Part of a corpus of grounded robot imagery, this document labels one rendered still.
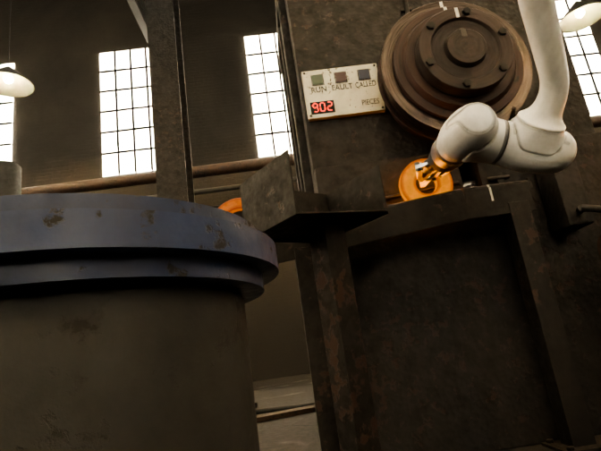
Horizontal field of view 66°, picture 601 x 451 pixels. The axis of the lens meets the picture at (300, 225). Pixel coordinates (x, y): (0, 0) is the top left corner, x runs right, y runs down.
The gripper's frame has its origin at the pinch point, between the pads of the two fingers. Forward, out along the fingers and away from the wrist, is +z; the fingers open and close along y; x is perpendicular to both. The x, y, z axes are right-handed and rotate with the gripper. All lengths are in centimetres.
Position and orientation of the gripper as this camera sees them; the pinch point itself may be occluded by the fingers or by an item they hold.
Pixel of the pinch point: (424, 179)
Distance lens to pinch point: 142.9
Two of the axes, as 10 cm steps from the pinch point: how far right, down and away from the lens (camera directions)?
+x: -1.4, -9.7, 2.1
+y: 9.9, -1.3, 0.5
